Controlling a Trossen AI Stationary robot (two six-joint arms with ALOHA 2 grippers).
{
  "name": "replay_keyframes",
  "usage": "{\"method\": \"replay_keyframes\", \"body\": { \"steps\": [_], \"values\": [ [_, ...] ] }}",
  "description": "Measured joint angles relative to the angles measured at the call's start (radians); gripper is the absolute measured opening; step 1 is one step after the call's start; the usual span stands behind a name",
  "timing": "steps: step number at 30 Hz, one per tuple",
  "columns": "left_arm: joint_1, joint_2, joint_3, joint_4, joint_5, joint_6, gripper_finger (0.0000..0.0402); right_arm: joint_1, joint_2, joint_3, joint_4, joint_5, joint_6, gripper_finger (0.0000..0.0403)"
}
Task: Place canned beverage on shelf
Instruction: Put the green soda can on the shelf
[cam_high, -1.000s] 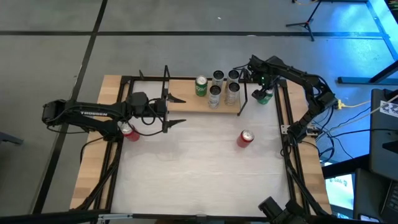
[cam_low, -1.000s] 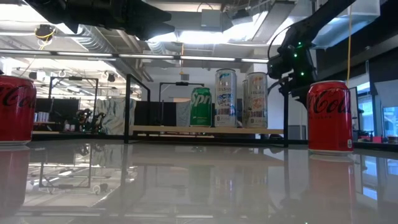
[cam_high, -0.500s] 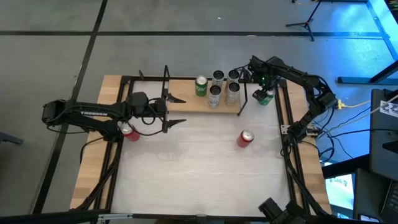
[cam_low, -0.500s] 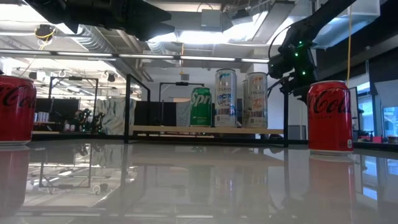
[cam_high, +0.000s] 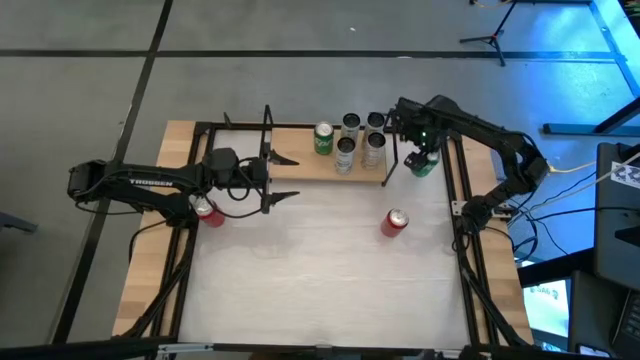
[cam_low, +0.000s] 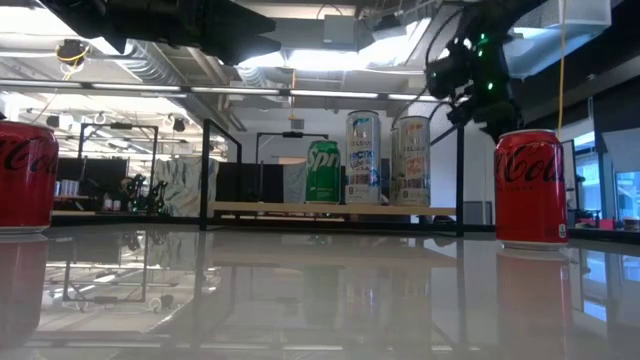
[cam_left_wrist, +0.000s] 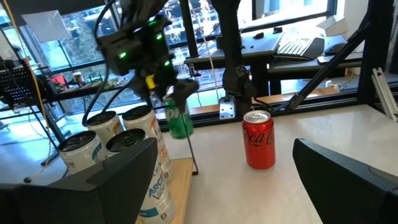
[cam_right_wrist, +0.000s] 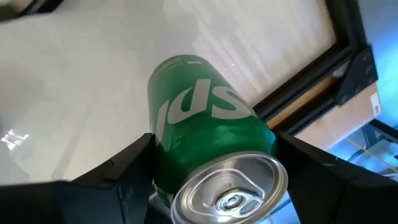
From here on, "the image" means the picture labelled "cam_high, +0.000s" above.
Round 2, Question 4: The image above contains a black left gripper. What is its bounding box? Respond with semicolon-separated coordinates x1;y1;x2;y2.
247;143;301;215

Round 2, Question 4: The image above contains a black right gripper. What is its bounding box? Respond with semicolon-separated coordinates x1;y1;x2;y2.
392;102;446;172

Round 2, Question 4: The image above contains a green Sprite can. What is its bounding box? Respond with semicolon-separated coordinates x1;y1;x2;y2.
313;121;335;156
410;149;441;179

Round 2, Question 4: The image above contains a Celsius can orange print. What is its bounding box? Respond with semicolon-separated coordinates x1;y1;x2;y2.
360;131;388;170

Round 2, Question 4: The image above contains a Celsius can yellow print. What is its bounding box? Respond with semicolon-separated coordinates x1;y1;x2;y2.
364;111;387;137

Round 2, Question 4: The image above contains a Celsius can blue print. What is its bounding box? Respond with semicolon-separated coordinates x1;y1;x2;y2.
333;135;357;176

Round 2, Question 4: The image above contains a red Coca-Cola can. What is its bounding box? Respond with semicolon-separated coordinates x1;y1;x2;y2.
379;207;410;238
192;197;226;229

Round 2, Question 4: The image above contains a tall silver Celsius can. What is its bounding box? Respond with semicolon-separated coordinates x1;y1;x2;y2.
341;112;362;140

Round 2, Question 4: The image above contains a black tripod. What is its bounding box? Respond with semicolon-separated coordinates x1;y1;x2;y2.
458;0;519;68

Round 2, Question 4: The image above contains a black desk foot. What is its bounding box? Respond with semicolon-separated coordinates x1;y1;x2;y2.
542;97;640;137

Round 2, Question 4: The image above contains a black desk top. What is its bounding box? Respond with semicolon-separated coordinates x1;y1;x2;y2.
517;247;596;289

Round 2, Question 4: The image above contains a lit computer screen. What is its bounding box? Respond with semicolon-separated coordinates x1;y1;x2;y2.
522;278;572;347

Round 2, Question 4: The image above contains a white marker label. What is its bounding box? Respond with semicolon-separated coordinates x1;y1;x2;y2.
610;160;640;190

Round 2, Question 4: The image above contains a dark grey equipment case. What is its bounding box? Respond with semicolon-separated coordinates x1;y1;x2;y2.
593;142;640;292

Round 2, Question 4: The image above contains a black keyboard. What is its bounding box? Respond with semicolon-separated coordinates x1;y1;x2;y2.
610;290;640;359

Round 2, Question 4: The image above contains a grey chair leg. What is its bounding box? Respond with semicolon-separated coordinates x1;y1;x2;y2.
0;211;39;234

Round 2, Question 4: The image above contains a black metal shelf end frame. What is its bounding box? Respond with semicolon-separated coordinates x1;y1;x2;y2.
381;107;404;188
258;103;275;184

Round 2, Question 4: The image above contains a black metal table frame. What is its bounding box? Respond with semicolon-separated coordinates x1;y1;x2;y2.
119;119;534;360

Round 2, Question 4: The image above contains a yellow floor cable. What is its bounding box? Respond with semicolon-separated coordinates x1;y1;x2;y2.
549;160;599;175

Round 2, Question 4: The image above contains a white cable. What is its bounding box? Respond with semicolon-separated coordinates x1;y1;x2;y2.
549;149;640;211

